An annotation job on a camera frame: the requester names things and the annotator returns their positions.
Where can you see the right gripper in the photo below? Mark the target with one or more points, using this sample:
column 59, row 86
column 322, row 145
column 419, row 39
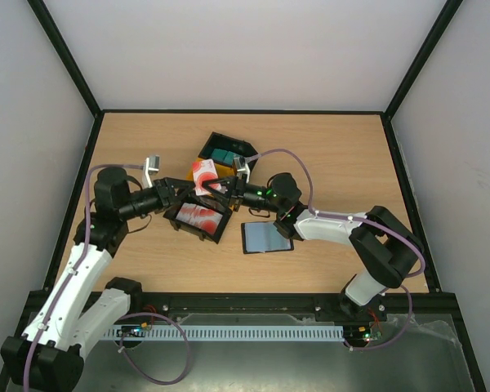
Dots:
column 235, row 192

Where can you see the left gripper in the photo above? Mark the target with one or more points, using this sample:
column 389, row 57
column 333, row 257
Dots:
column 164, row 189

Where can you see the black leather card holder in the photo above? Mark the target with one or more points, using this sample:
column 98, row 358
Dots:
column 263, row 237

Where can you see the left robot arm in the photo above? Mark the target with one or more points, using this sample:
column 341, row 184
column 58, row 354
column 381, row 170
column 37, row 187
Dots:
column 50, row 354

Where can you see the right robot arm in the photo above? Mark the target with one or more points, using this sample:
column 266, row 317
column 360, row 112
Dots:
column 386, row 247

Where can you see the yellow card bin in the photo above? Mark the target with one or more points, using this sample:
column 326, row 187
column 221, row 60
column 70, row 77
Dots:
column 221, row 169

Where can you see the red patterned card stack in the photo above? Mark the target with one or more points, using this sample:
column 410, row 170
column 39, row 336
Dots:
column 199, row 217

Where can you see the black bin with red cards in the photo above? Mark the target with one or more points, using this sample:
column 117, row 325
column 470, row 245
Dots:
column 210, row 203

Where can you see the teal card stack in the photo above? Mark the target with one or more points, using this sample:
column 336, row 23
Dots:
column 223, row 157

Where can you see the black bin with teal cards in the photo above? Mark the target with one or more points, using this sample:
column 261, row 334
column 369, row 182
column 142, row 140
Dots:
column 216, row 140

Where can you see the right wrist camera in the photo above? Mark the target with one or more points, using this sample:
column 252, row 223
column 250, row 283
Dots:
column 241, row 168

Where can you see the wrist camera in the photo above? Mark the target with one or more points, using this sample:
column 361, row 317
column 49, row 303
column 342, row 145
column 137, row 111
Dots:
column 151, row 169
column 241, row 168

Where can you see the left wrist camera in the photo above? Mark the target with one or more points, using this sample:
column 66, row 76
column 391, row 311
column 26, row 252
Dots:
column 151, row 169

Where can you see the white slotted cable duct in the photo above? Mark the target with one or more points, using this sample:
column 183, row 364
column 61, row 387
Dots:
column 304, row 333

